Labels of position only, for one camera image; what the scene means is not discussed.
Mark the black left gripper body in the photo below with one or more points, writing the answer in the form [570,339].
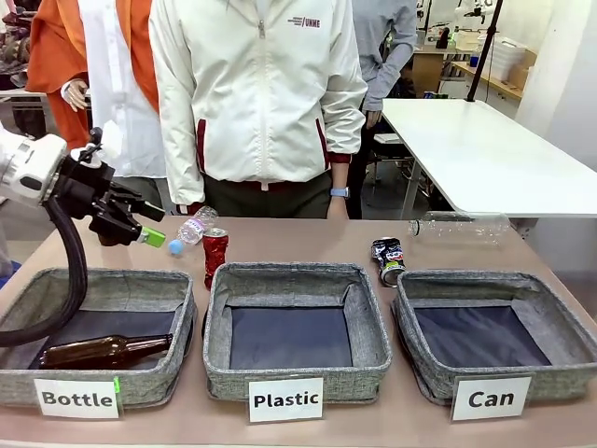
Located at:
[86,186]

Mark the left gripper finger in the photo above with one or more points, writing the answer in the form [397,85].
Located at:
[140,205]
[151,238]

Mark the crushed red can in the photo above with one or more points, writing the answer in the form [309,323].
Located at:
[215,256]

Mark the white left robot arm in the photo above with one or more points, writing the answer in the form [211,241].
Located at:
[28,158]

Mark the grey fabric basket labelled Plastic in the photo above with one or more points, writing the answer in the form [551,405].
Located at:
[289,275]

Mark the grey fabric basket labelled Bottle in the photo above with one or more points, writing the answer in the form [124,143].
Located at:
[140,382]

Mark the white Can label card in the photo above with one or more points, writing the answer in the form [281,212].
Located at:
[490,397]

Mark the grey fabric basket labelled Can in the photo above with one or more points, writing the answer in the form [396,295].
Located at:
[550,373]

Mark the person's left hand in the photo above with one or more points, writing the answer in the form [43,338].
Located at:
[337,209]

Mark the small plastic bottle blue cap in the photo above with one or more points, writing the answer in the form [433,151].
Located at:
[193,228]

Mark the mannequin in orange coat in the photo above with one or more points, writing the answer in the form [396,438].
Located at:
[116,93]

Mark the brown glass bottle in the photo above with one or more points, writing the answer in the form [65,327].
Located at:
[102,352]

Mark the person in white jacket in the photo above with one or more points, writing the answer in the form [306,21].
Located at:
[256,93]

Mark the white Bottle label card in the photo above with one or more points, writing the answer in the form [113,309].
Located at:
[77,397]

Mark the light blue wristwatch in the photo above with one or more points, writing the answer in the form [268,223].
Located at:
[339,192]

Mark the white Plastic label card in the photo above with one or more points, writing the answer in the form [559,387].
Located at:
[285,399]

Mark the person in grey shirt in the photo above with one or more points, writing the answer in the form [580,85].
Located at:
[387,56]

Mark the large clear plastic bottle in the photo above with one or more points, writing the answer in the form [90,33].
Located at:
[466,228]

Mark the white table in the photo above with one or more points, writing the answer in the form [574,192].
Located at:
[466,149]

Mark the wooden desk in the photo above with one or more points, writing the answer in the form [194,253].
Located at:
[490,79]

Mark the black tripod pole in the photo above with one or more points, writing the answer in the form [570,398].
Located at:
[485,46]

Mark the white storage boxes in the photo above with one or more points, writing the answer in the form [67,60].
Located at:
[508,49]

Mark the cardboard box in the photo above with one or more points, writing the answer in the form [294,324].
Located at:
[522,70]

